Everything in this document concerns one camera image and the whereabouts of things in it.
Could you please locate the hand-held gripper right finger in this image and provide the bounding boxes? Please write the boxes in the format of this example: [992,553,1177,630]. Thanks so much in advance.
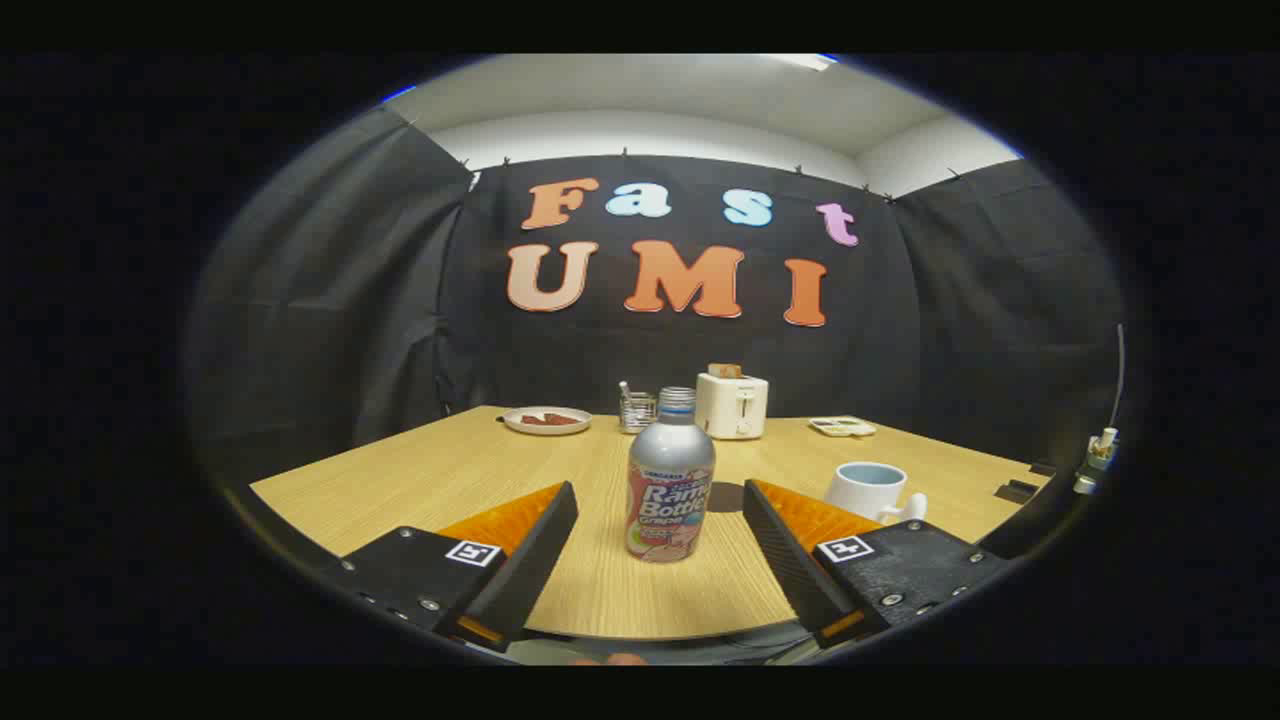
[742,478,1009,649]

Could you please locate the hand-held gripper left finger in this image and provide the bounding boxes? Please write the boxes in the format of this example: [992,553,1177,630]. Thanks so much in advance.
[318,481,580,653]

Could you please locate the white cup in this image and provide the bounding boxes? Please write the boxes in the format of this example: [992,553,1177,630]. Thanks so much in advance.
[824,461,929,525]

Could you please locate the silver juice bottle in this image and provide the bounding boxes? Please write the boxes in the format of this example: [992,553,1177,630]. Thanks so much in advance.
[626,387,717,564]

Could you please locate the wooden table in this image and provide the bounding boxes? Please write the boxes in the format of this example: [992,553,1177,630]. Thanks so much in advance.
[248,405,1051,642]

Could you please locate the white oval plate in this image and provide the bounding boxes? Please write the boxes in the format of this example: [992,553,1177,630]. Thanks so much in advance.
[502,406,593,436]

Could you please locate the white toaster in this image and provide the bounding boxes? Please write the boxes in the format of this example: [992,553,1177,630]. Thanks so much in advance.
[695,372,770,441]

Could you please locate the black backdrop cloth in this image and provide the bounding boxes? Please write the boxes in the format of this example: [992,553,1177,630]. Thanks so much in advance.
[185,105,1126,481]

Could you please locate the metal stand with antenna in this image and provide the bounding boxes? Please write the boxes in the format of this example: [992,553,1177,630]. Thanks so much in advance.
[1073,323,1127,496]

